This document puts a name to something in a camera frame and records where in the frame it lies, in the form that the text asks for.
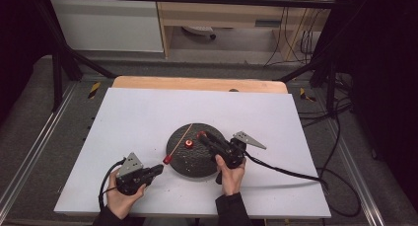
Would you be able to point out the office chair base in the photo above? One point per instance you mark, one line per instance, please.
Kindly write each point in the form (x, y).
(198, 30)

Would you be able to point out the black metal stand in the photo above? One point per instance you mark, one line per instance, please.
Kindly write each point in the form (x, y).
(58, 74)
(330, 84)

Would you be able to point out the thin wooden skewer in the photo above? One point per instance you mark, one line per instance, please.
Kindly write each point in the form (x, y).
(182, 138)

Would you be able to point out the aluminium floor rail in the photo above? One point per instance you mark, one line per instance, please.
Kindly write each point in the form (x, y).
(358, 173)
(36, 143)

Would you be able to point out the person's right hand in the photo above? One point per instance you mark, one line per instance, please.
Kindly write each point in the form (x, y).
(231, 181)

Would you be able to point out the wooden desk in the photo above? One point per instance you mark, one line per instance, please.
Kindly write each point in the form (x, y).
(223, 12)

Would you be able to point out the black textured round plate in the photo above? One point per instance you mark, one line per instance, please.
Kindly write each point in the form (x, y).
(197, 162)

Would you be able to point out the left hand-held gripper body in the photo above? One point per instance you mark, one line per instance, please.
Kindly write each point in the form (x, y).
(131, 183)

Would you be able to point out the white cabinet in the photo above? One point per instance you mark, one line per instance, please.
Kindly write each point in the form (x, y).
(108, 25)

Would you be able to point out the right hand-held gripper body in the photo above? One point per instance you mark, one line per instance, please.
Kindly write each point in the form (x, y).
(235, 153)

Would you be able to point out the red hawthorn fruit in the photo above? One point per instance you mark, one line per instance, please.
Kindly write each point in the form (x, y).
(189, 143)
(167, 159)
(200, 134)

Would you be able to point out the person's left hand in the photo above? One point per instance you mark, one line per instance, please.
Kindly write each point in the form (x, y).
(120, 203)

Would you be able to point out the yellow black striped tape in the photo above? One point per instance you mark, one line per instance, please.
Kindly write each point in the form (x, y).
(305, 95)
(94, 90)

